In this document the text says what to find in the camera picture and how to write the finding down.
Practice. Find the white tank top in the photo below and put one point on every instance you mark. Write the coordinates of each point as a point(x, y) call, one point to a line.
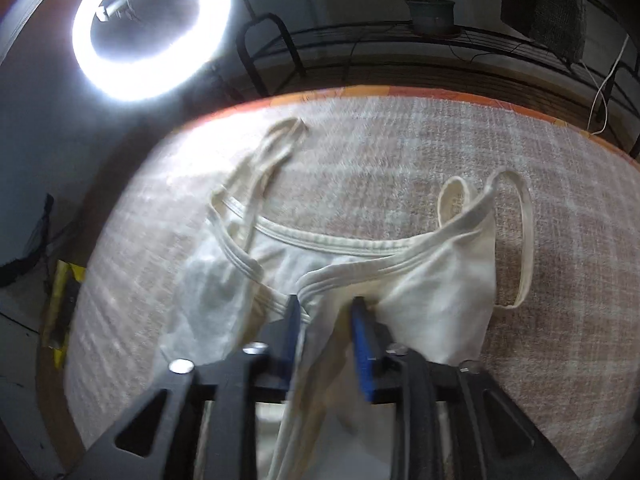
point(350, 280)

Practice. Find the yellow bag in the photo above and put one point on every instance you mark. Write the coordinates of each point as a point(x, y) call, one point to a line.
point(62, 305)

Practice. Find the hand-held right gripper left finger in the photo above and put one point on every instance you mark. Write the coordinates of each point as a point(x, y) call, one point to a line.
point(291, 325)

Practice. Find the checked woven blanket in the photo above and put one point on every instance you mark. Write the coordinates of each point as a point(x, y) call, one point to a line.
point(525, 310)

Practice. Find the orange patterned mattress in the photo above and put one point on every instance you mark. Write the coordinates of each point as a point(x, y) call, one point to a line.
point(450, 94)

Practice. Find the potted plant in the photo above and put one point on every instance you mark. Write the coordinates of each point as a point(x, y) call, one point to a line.
point(430, 12)

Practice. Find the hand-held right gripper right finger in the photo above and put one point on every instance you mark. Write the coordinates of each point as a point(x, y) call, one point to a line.
point(361, 340)

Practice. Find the dark hanging cloth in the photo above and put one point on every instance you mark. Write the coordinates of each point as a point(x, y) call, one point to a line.
point(550, 5)

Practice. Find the black metal rack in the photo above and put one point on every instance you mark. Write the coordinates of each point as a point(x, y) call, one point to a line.
point(390, 50)

